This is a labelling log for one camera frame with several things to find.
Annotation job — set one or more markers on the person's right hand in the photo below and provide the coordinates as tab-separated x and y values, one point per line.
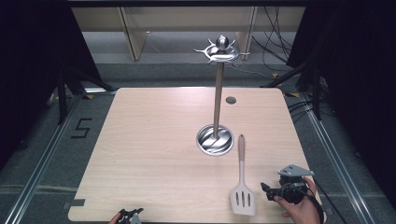
303	213

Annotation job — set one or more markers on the person's left hand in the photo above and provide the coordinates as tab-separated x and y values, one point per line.
114	220

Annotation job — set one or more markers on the beige slotted spatula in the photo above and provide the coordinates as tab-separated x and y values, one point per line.
243	199

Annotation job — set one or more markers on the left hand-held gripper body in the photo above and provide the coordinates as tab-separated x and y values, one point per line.
136	219

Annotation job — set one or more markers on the black curtain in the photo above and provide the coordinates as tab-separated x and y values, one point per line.
31	62
361	68

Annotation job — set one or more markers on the beige wooden furniture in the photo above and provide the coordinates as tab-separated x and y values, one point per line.
186	18

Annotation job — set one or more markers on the grey table grommet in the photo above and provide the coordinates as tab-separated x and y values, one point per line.
231	100

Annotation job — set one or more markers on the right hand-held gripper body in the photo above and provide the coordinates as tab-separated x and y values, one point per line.
292	170

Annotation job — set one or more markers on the aluminium floor rail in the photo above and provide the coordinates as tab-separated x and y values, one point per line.
40	165
342	168

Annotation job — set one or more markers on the metal utensil rack stand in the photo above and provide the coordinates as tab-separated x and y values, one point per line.
218	93

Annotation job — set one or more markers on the black metal stand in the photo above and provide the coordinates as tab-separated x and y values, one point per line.
316	93
62	99

